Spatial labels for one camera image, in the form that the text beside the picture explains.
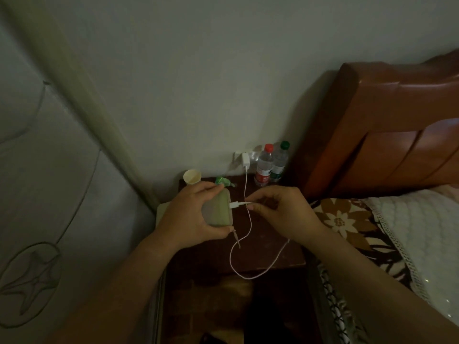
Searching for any person's right hand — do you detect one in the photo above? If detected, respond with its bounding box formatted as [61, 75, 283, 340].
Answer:
[246, 186, 325, 245]

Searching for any person's left hand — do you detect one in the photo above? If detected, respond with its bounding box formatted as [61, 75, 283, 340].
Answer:
[155, 181, 235, 249]

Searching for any white charging cable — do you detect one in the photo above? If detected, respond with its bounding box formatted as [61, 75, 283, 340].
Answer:
[229, 167, 290, 280]

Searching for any green power bank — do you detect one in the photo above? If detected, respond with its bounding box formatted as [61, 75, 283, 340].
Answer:
[201, 189, 234, 227]

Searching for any person's left forearm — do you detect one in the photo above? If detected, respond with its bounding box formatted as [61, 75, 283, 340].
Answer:
[43, 231, 187, 344]

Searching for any person's right forearm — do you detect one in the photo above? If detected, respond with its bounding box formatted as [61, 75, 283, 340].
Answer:
[304, 226, 459, 344]

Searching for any dark wooden nightstand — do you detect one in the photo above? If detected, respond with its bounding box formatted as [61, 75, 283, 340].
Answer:
[158, 177, 316, 344]

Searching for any red-capped water bottle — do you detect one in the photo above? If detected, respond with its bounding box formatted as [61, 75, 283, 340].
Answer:
[254, 143, 274, 188]

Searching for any green-capped water bottle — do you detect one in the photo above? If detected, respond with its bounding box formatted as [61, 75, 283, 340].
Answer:
[270, 140, 290, 183]

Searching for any paper cup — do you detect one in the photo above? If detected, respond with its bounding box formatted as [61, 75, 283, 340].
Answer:
[183, 169, 202, 186]

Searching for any floral brown bed sheet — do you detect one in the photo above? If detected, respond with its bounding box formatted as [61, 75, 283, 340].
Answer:
[310, 198, 418, 344]

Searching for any brown wooden headboard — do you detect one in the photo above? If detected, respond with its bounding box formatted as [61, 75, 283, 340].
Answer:
[299, 50, 459, 201]

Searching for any white quilted blanket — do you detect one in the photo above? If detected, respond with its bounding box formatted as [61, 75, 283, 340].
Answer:
[366, 185, 459, 326]

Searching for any white patterned wardrobe door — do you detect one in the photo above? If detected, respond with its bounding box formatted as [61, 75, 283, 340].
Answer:
[0, 18, 158, 344]

